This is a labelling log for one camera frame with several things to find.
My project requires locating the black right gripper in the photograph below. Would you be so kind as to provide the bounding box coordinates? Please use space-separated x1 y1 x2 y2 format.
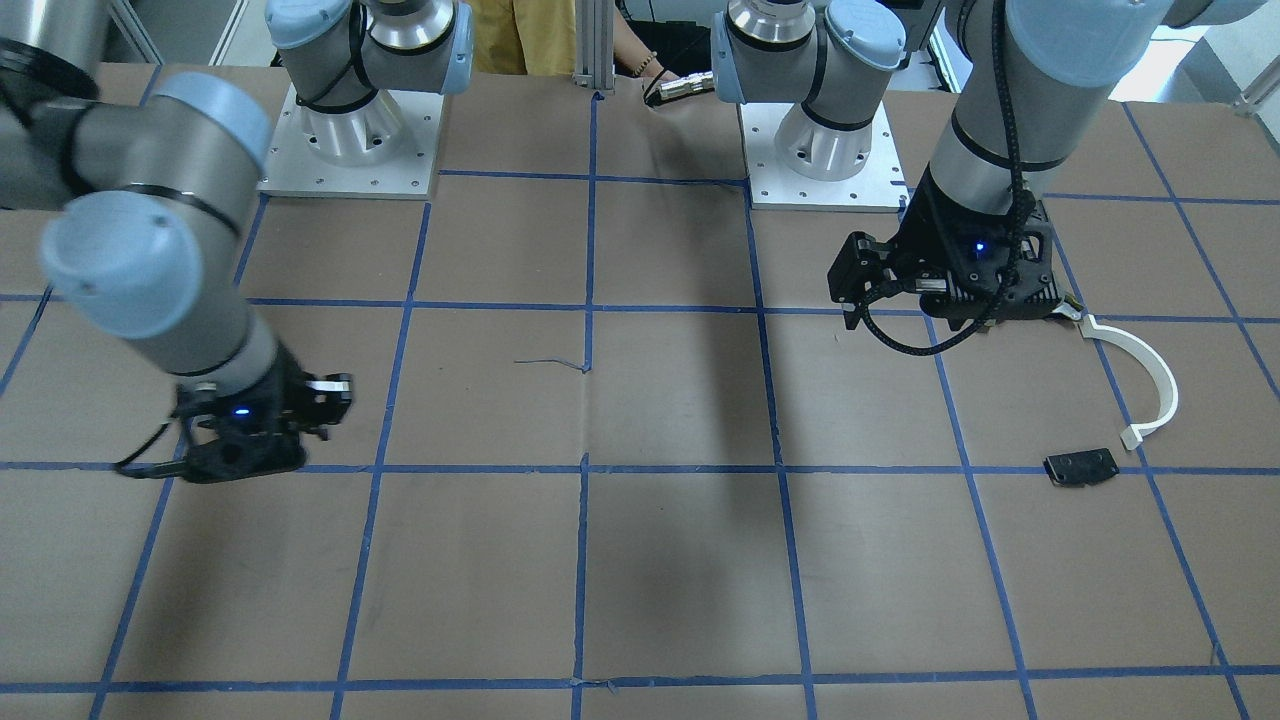
175 348 326 484

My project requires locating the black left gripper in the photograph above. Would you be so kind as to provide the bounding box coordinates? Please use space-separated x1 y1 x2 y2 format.
895 172 1061 331

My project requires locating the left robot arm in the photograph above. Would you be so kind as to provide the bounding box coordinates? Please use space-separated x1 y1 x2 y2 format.
710 1 1260 340

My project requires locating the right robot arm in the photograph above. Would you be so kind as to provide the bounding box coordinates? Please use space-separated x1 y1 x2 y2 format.
3 1 475 484

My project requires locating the small black flat part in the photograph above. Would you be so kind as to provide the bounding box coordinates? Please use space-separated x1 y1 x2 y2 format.
1043 448 1119 488

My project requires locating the white curved plastic arc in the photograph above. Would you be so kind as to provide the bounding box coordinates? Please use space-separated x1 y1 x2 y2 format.
1075 315 1180 451

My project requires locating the person in yellow shirt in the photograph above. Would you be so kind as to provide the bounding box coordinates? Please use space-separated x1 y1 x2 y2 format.
466 1 716 108

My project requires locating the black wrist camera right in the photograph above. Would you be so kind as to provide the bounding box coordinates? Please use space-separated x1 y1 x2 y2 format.
296 373 355 427

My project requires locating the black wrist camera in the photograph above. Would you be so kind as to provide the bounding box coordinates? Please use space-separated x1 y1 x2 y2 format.
296 373 355 427
827 231 902 331

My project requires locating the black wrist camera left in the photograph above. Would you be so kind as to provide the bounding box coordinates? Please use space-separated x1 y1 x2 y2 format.
827 231 902 331

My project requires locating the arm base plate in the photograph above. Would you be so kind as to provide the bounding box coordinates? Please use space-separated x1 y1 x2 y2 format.
739 102 909 213
259 88 445 201

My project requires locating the aluminium frame post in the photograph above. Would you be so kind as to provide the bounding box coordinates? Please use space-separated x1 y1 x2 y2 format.
572 0 616 99

